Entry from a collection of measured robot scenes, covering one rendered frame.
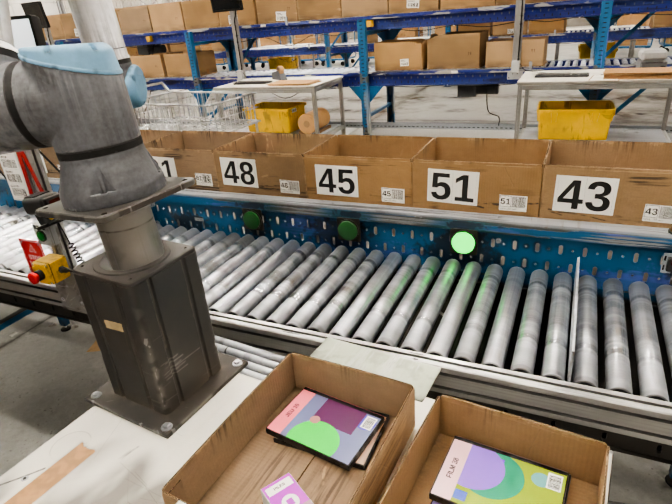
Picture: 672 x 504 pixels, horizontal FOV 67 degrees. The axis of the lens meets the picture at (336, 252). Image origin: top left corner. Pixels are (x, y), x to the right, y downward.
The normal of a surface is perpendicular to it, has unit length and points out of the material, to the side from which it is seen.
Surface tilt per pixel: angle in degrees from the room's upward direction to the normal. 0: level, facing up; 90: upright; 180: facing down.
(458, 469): 0
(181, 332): 90
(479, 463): 0
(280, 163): 90
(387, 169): 90
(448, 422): 89
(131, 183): 66
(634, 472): 0
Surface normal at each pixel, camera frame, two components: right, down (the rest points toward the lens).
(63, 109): 0.02, 0.40
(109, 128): 0.70, 0.19
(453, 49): -0.46, 0.41
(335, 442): -0.07, -0.90
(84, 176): -0.11, 0.08
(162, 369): 0.87, 0.15
